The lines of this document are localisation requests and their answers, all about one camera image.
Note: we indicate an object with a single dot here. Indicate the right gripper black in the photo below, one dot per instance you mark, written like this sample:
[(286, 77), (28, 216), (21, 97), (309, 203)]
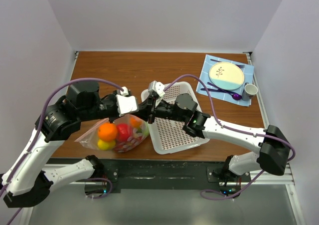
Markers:
[(151, 104)]

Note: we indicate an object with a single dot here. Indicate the purple plastic spoon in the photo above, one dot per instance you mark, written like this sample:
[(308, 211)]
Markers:
[(215, 88)]

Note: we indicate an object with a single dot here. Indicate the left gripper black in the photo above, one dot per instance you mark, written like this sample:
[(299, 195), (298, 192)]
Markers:
[(113, 96)]

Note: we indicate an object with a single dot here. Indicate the red fake apple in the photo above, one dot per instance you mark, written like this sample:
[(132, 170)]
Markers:
[(124, 132)]

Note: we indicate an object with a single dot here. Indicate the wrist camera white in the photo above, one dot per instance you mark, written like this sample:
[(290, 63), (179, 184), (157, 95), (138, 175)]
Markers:
[(126, 104), (157, 88)]

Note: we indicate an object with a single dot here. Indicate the round cream blue plate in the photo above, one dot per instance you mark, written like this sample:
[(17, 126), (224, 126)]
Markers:
[(226, 76)]

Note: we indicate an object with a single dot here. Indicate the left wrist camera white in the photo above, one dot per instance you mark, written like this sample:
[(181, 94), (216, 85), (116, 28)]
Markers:
[(126, 104)]

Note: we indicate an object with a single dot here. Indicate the purple plastic knife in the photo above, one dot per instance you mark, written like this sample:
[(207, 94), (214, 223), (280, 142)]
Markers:
[(239, 65)]

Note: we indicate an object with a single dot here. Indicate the green fake apple top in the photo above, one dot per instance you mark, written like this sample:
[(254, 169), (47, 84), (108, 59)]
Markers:
[(145, 131)]

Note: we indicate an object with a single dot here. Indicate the clear zip top bag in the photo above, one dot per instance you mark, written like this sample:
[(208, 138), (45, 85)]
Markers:
[(90, 138)]

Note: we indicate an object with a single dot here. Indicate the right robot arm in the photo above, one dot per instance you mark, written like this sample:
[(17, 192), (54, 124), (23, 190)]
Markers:
[(268, 148)]

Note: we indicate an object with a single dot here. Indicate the orange fake orange front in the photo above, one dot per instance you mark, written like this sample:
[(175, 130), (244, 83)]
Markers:
[(107, 132)]

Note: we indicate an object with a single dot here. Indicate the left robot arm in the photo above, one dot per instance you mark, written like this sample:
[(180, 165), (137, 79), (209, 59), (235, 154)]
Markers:
[(25, 184)]

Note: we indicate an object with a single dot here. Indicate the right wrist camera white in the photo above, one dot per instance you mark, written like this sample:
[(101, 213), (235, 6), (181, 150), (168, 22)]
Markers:
[(157, 88)]

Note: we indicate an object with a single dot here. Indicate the yellow fake lemon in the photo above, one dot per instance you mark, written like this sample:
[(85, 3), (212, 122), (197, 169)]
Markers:
[(103, 145)]

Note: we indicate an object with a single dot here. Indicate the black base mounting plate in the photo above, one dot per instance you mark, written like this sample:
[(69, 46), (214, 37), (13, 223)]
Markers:
[(158, 174)]

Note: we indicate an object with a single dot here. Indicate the purple plastic fork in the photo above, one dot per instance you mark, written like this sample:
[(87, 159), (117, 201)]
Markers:
[(216, 90)]

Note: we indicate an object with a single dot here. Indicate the blue checked cloth napkin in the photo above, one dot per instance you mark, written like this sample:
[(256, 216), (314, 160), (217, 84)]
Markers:
[(248, 71)]

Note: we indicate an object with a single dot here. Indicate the white grey mug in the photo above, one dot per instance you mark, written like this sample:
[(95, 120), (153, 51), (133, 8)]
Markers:
[(249, 91)]

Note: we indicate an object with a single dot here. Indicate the fake red grape bunch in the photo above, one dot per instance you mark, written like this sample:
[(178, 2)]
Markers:
[(129, 144)]

